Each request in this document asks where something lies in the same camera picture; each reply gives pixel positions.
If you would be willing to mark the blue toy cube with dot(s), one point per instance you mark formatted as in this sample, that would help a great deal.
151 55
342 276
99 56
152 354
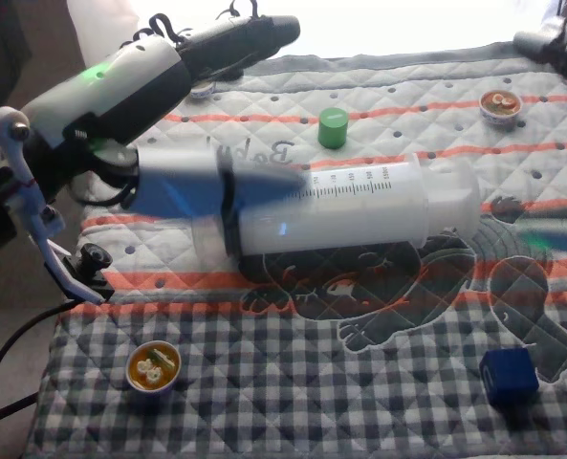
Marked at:
510 378

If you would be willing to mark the grey quilt with printed bear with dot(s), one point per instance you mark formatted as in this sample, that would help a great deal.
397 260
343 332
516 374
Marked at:
311 382

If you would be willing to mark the green toy cylinder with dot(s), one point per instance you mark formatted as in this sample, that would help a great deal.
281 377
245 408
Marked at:
333 129

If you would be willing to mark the large translucent plastic syringe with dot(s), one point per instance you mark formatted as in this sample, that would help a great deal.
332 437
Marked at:
340 220

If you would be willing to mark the toy bowl with green soup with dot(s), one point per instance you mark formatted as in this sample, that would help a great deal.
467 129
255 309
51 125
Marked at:
202 91

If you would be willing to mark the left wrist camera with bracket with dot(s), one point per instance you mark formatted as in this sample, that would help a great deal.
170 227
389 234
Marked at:
49 225

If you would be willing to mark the toy bowl with egg soup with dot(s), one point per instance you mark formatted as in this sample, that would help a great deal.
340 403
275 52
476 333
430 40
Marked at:
500 107

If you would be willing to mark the toy bowl with noodle soup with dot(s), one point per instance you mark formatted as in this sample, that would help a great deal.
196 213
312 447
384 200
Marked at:
153 370

